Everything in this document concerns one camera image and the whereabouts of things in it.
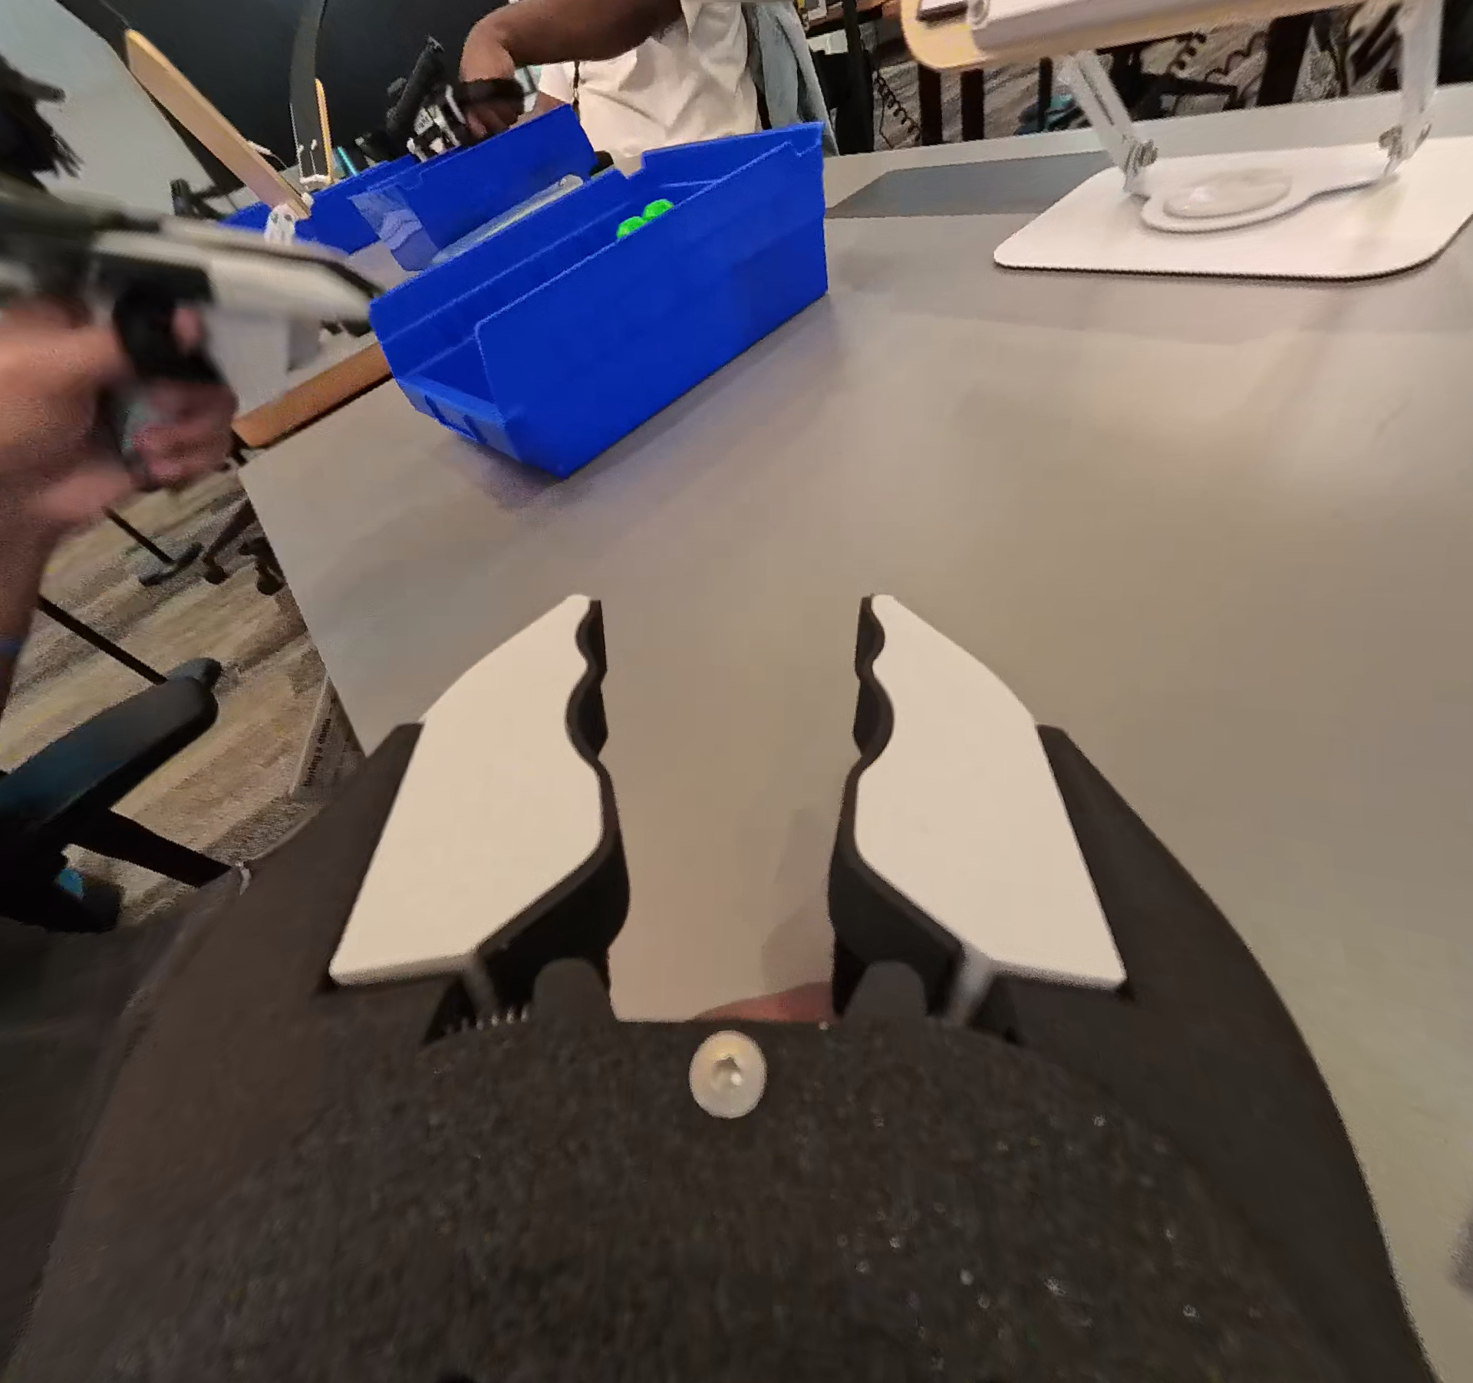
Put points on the person's left hand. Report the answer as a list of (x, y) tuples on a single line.
[(69, 429)]

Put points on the blue denim jacket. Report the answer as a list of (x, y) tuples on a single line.
[(795, 83)]

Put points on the grey desk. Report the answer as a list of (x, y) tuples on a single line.
[(1037, 486)]

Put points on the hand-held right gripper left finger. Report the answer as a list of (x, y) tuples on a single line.
[(483, 831)]

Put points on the blue plastic storage bin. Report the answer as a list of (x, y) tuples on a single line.
[(313, 211), (496, 181), (643, 348)]

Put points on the black round stand base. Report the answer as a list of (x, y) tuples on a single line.
[(173, 568)]

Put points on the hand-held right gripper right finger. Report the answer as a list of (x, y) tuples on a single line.
[(978, 831)]

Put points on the wooden side table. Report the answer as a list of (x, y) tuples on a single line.
[(334, 382)]

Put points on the black blue office chair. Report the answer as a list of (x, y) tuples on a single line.
[(116, 740)]

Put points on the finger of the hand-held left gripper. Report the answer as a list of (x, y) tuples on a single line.
[(253, 353), (253, 268)]

